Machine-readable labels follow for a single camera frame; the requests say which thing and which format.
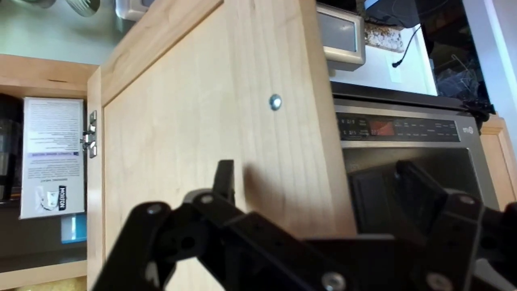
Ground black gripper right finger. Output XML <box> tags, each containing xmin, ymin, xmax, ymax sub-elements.
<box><xmin>350</xmin><ymin>160</ymin><xmax>517</xmax><ymax>291</ymax></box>

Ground wooden cabinet door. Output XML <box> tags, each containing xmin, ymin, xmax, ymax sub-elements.
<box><xmin>87</xmin><ymin>0</ymin><xmax>356</xmax><ymax>278</ymax></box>

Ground white box on shelf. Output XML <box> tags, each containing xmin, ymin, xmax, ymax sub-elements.
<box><xmin>19</xmin><ymin>97</ymin><xmax>85</xmax><ymax>220</ymax></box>

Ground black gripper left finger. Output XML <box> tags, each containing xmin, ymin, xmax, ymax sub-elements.
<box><xmin>93</xmin><ymin>160</ymin><xmax>345</xmax><ymax>291</ymax></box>

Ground wooden cabinet shelf frame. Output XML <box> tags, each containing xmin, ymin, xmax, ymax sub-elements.
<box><xmin>0</xmin><ymin>55</ymin><xmax>96</xmax><ymax>291</ymax></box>

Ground stainless microwave oven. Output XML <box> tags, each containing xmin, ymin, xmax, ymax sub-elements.
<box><xmin>329</xmin><ymin>79</ymin><xmax>499</xmax><ymax>217</ymax></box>

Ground metal door hinge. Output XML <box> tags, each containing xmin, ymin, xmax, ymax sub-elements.
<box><xmin>82</xmin><ymin>112</ymin><xmax>96</xmax><ymax>159</ymax></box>

